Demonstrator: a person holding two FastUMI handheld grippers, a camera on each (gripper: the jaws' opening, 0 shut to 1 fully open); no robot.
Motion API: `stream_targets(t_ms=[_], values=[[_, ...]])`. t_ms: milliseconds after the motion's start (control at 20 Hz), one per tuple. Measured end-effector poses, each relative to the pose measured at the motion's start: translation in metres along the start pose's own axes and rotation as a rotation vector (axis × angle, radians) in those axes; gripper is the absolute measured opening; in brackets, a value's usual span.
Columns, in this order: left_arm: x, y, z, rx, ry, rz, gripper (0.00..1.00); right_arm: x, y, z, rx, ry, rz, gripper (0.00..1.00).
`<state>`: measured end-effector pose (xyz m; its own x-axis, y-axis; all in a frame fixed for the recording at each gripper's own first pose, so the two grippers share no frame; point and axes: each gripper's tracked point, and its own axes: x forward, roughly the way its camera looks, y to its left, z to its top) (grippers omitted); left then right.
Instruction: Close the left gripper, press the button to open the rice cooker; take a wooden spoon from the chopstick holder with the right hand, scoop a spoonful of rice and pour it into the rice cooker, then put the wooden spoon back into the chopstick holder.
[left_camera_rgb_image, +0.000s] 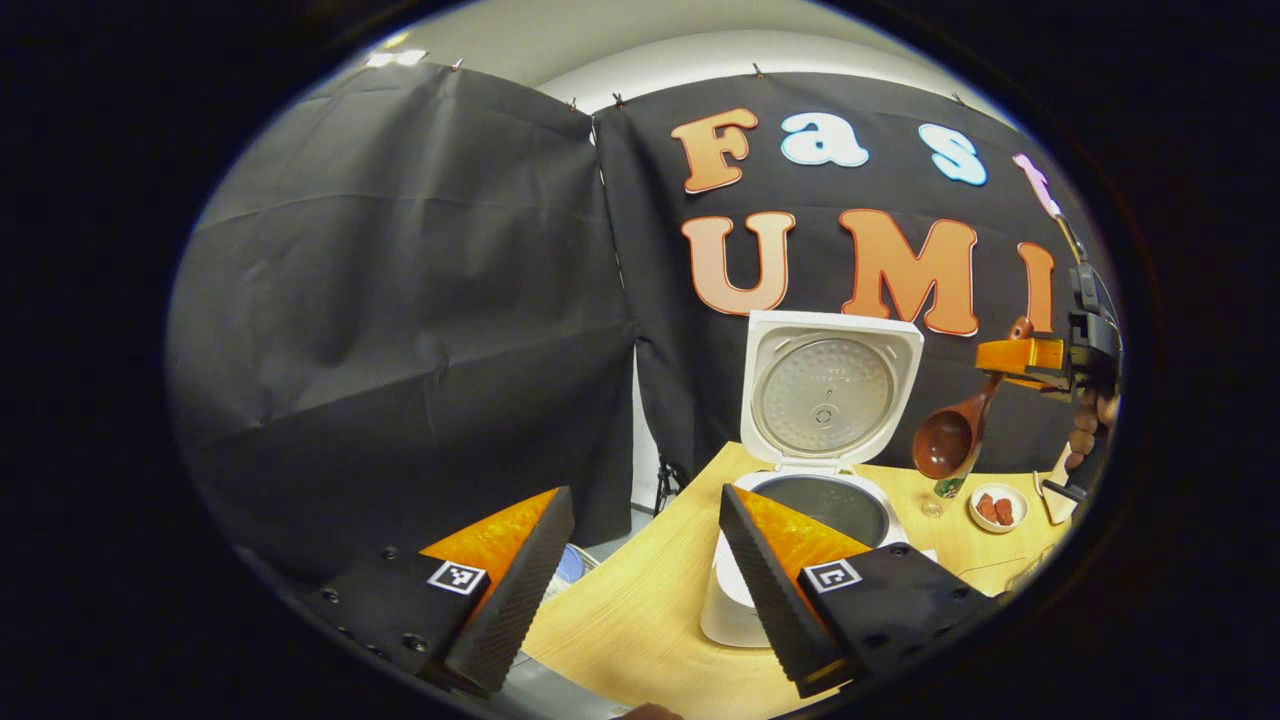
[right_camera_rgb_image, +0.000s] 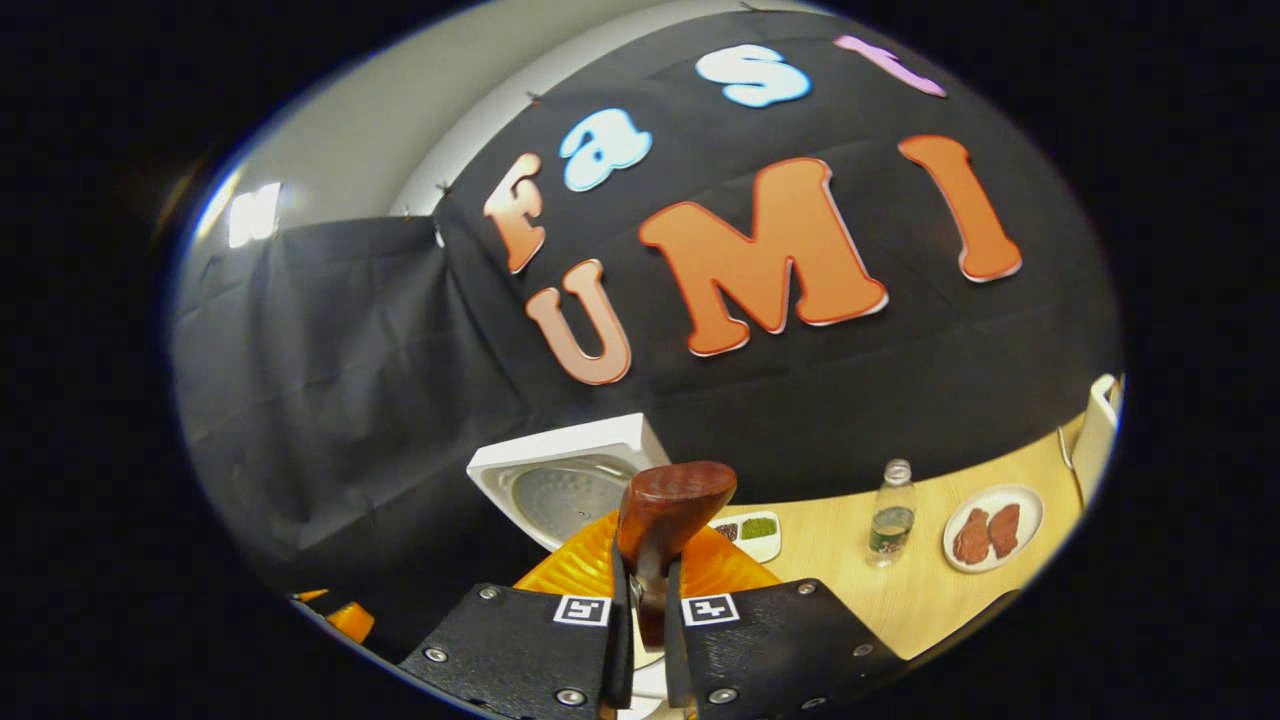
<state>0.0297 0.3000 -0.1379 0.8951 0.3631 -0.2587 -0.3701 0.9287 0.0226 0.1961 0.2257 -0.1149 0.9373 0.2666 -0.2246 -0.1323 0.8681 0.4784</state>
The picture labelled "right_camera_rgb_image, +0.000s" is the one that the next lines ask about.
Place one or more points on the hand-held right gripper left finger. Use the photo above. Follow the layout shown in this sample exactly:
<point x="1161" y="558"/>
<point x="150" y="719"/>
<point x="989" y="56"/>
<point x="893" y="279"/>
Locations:
<point x="520" y="650"/>

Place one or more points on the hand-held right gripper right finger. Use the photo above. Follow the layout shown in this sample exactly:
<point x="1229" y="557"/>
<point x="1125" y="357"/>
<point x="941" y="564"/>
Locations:
<point x="780" y="640"/>

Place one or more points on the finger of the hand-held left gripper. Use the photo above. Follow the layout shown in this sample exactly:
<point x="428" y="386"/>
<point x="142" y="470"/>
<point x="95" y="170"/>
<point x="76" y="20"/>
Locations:
<point x="352" y="622"/>

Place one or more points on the dark wooden spoon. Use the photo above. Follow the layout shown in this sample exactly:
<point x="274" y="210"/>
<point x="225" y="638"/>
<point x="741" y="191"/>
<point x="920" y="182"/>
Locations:
<point x="670" y="505"/>

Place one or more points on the white rice cooker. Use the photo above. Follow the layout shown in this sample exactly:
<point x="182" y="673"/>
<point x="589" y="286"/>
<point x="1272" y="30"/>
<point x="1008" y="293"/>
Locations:
<point x="560" y="445"/>

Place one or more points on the white divided bean dish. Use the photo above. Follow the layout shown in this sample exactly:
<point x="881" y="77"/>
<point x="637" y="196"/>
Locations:
<point x="765" y="545"/>

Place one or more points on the clear plastic water bottle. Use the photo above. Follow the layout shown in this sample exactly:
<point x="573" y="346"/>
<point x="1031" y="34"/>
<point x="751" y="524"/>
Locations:
<point x="890" y="520"/>

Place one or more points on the brown meat piece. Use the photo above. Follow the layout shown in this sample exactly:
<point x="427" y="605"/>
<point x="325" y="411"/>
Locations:
<point x="1004" y="530"/>
<point x="970" y="538"/>

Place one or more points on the white round plate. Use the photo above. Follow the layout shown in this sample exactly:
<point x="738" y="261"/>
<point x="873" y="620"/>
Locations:
<point x="1030" y="505"/>

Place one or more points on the white toaster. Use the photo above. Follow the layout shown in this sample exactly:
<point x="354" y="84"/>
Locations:
<point x="1098" y="450"/>

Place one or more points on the ceiling light panel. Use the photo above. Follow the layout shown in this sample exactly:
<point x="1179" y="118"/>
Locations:
<point x="255" y="215"/>

